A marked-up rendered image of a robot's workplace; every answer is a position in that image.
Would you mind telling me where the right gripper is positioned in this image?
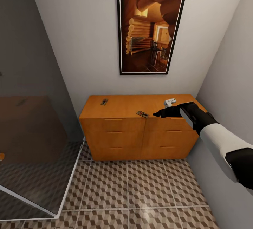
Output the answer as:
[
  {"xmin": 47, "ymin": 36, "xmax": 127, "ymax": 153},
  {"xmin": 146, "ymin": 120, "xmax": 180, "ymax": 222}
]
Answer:
[{"xmin": 153, "ymin": 106, "xmax": 175, "ymax": 118}]

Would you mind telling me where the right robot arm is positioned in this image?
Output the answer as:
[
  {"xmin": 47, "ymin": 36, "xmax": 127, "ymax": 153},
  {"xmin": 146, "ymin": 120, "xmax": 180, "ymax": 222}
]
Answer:
[{"xmin": 153, "ymin": 98, "xmax": 253, "ymax": 196}]

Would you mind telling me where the mousetrap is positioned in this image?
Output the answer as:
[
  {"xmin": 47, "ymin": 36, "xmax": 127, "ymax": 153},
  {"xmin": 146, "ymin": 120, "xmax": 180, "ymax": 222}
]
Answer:
[
  {"xmin": 101, "ymin": 99, "xmax": 109, "ymax": 105},
  {"xmin": 136, "ymin": 111, "xmax": 149, "ymax": 118}
]

